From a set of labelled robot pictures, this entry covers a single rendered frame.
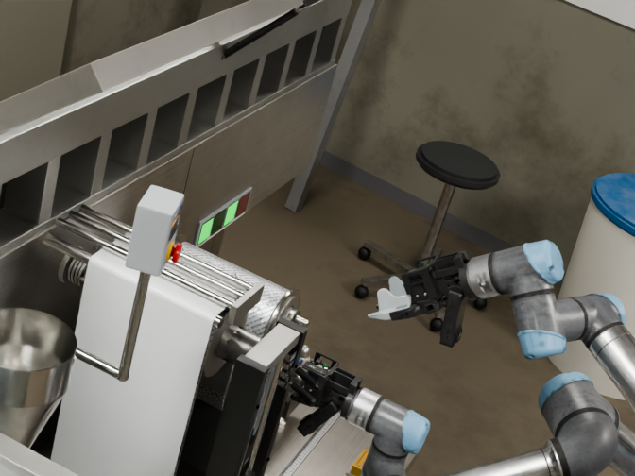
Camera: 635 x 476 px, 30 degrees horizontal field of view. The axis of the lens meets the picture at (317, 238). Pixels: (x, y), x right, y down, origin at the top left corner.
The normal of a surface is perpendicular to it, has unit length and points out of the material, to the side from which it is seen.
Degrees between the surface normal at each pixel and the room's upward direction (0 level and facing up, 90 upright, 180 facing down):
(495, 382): 0
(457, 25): 90
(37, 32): 90
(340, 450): 0
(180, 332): 90
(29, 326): 90
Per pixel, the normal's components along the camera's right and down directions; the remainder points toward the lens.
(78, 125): 0.88, 0.40
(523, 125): -0.52, 0.29
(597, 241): -0.90, 0.04
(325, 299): 0.25, -0.85
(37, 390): 0.47, 0.53
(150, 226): -0.15, 0.44
